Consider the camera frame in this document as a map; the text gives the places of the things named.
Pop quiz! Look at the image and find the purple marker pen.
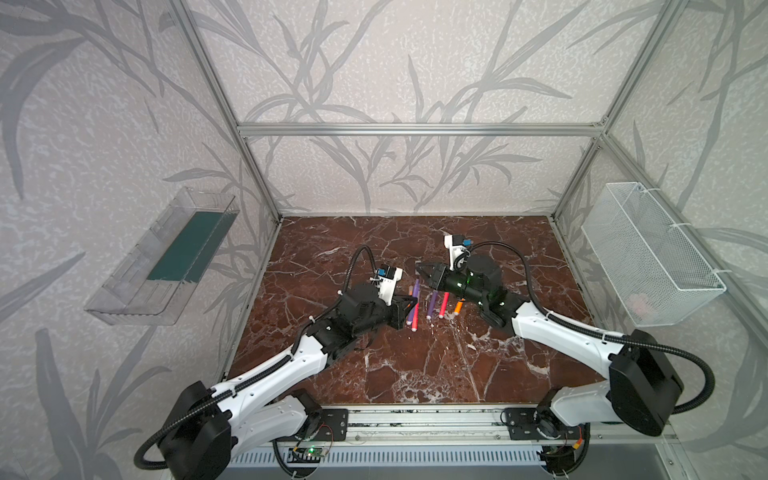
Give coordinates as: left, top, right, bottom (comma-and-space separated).
426, 291, 439, 320
406, 278, 420, 328

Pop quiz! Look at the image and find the red pink marker pen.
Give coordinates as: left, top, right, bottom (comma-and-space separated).
438, 292, 450, 318

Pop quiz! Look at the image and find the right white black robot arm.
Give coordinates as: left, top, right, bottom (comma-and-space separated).
416, 255, 716, 438

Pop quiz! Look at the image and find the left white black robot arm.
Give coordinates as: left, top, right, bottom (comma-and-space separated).
133, 283, 418, 479

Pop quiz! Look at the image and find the green circuit board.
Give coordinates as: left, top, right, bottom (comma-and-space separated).
288, 445, 331, 464

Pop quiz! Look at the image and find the pink object in basket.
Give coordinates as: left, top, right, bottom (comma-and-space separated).
627, 294, 655, 319

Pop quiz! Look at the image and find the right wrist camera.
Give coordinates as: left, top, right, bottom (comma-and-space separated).
444, 235, 472, 270

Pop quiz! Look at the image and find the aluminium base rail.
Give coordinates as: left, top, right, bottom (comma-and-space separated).
330, 403, 678, 450

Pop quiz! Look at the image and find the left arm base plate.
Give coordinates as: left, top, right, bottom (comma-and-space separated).
291, 408, 350, 442

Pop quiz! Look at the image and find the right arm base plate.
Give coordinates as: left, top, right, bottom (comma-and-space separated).
499, 407, 582, 444

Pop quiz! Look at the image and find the white wire mesh basket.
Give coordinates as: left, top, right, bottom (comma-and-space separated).
582, 182, 727, 327

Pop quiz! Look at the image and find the aluminium frame crossbar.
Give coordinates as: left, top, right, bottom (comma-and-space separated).
237, 123, 603, 138

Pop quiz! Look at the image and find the clear plastic wall tray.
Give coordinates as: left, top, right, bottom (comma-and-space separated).
84, 187, 240, 326

